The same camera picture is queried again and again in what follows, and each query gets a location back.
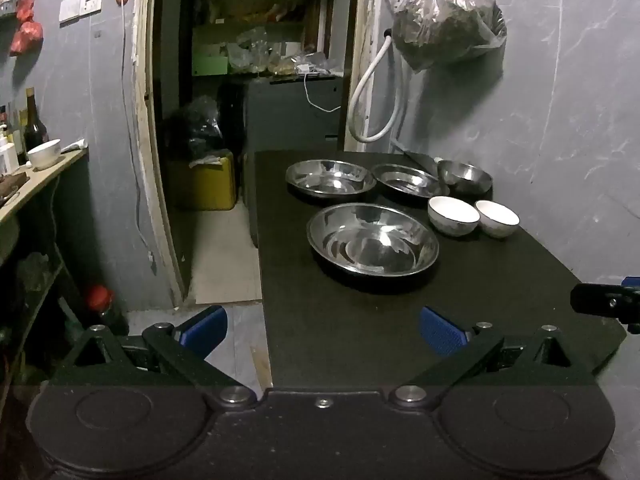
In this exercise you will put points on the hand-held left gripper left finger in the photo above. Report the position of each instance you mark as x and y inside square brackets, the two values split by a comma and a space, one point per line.
[205, 329]

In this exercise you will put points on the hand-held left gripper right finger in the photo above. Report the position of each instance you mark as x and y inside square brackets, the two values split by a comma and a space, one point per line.
[441, 332]

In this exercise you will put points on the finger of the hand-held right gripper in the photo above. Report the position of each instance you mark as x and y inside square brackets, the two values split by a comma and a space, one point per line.
[600, 301]

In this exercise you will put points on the large steel basin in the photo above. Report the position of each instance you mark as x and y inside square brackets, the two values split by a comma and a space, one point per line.
[372, 240]

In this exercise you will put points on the white ceramic bowl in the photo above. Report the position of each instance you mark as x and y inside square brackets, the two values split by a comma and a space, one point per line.
[44, 155]
[497, 220]
[452, 217]

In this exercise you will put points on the steel plate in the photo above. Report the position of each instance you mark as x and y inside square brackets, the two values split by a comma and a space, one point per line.
[330, 180]
[405, 182]

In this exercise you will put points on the small steel bowl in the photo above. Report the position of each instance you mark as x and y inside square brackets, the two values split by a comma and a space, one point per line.
[467, 175]

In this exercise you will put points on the red-capped dark bottle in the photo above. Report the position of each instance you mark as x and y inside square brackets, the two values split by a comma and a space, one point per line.
[102, 302]

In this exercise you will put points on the yellow plastic container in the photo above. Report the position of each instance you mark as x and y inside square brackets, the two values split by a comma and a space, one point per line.
[205, 185]

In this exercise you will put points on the grey crumpled bag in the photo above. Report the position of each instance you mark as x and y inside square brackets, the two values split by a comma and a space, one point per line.
[35, 275]

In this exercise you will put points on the black plastic bag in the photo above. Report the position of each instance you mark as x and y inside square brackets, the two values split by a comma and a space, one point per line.
[197, 125]

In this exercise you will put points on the black cabinet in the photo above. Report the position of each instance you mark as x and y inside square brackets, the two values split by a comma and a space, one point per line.
[285, 120]

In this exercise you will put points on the white squeeze tube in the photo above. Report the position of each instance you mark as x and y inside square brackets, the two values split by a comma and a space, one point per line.
[74, 147]

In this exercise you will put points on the pale wooden counter shelf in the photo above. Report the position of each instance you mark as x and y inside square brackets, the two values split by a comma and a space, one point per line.
[30, 185]

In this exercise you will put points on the brown wooden board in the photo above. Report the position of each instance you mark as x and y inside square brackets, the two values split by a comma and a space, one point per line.
[12, 185]

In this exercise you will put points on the group of small condiment bottles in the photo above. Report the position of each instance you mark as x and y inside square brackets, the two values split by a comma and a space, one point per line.
[7, 160]

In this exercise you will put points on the dark glass bottle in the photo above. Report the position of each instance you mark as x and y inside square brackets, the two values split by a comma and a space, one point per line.
[35, 130]

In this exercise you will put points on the green box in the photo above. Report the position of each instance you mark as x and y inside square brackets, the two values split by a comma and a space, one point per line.
[210, 66]

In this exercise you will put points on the crumpled clear plastic bags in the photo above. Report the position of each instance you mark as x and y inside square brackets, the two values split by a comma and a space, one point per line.
[260, 52]

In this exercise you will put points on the plastic bag of dried greens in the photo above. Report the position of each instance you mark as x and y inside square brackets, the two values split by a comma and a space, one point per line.
[445, 20]

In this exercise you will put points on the red plastic bag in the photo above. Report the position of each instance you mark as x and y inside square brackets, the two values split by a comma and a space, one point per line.
[27, 40]
[25, 10]

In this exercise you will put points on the white wall switch panel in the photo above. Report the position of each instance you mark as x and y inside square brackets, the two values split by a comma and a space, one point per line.
[80, 5]

